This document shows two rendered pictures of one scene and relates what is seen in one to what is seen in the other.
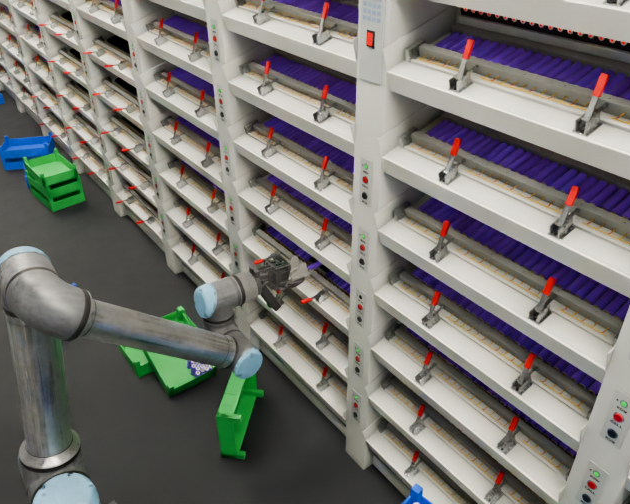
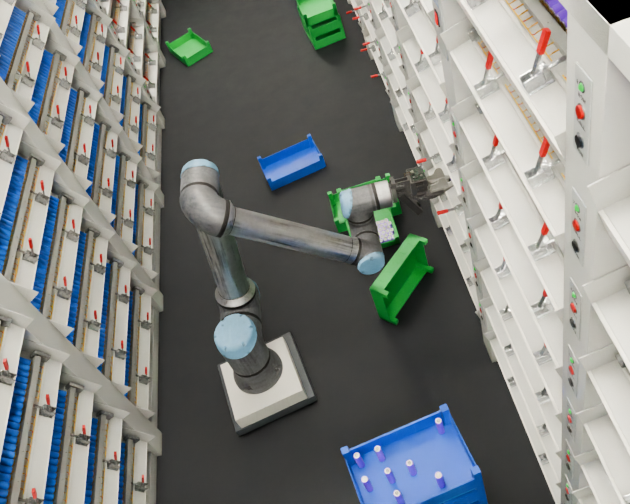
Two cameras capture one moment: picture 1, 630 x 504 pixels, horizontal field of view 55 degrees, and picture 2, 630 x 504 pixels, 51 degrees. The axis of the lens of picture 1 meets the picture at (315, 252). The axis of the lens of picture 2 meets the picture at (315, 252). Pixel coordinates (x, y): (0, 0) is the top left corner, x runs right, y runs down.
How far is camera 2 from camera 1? 82 cm
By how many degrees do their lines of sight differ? 36
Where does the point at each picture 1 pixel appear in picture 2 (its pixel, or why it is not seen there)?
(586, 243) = (553, 271)
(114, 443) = (306, 285)
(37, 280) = (195, 194)
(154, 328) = (282, 233)
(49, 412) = (225, 272)
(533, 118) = (511, 152)
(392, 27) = (449, 13)
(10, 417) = (243, 247)
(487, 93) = (501, 106)
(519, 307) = (533, 296)
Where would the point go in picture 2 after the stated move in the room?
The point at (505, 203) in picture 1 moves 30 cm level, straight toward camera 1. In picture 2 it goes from (520, 206) to (421, 305)
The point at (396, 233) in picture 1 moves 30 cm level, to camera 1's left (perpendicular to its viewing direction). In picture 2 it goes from (479, 188) to (372, 172)
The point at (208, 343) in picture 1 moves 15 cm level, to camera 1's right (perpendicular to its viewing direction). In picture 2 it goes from (331, 246) to (375, 255)
